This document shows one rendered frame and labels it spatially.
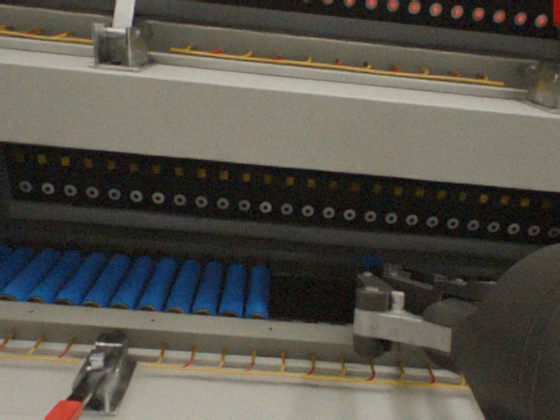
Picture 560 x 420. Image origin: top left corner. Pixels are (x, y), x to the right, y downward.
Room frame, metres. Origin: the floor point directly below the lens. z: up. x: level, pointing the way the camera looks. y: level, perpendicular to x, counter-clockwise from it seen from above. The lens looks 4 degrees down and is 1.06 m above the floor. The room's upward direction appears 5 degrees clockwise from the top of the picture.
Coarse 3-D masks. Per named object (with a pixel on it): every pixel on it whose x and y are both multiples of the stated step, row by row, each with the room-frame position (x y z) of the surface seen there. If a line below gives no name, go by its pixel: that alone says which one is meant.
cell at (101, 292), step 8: (120, 256) 0.35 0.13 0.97; (112, 264) 0.34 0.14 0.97; (120, 264) 0.34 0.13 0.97; (128, 264) 0.35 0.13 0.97; (104, 272) 0.33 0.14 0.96; (112, 272) 0.33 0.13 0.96; (120, 272) 0.33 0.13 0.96; (104, 280) 0.32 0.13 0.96; (112, 280) 0.32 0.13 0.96; (120, 280) 0.33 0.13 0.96; (96, 288) 0.31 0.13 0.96; (104, 288) 0.31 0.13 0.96; (112, 288) 0.32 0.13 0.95; (88, 296) 0.30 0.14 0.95; (96, 296) 0.30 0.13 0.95; (104, 296) 0.30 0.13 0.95; (112, 296) 0.31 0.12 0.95; (96, 304) 0.30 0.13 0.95; (104, 304) 0.30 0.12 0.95
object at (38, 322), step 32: (0, 320) 0.27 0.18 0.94; (32, 320) 0.27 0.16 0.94; (64, 320) 0.27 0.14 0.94; (96, 320) 0.27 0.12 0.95; (128, 320) 0.27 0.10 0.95; (160, 320) 0.28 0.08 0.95; (192, 320) 0.28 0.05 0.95; (224, 320) 0.28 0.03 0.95; (256, 320) 0.29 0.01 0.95; (64, 352) 0.26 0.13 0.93; (160, 352) 0.27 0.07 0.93; (192, 352) 0.27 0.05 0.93; (224, 352) 0.27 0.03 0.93; (256, 352) 0.28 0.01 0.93; (288, 352) 0.28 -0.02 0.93; (320, 352) 0.28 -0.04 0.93; (352, 352) 0.28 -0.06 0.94; (416, 352) 0.28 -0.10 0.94; (416, 384) 0.27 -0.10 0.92
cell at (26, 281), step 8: (40, 256) 0.34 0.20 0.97; (48, 256) 0.34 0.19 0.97; (56, 256) 0.35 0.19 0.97; (32, 264) 0.33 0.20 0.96; (40, 264) 0.33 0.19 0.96; (48, 264) 0.34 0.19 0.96; (24, 272) 0.32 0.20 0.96; (32, 272) 0.32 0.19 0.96; (40, 272) 0.33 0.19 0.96; (16, 280) 0.31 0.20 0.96; (24, 280) 0.31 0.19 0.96; (32, 280) 0.31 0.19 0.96; (40, 280) 0.32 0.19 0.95; (8, 288) 0.30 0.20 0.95; (16, 288) 0.30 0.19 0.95; (24, 288) 0.30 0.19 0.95; (32, 288) 0.31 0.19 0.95; (8, 296) 0.29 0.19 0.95; (16, 296) 0.30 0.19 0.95; (24, 296) 0.30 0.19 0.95
